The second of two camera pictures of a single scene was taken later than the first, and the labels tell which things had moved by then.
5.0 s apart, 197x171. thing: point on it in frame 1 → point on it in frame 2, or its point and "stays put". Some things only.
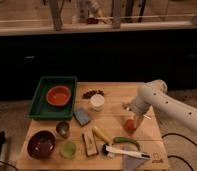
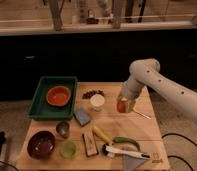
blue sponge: [81, 116] stays put
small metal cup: [62, 129] stays put
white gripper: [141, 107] → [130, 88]
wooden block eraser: [90, 143] stays put
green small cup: [68, 149] stays put
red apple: [130, 125] → [121, 106]
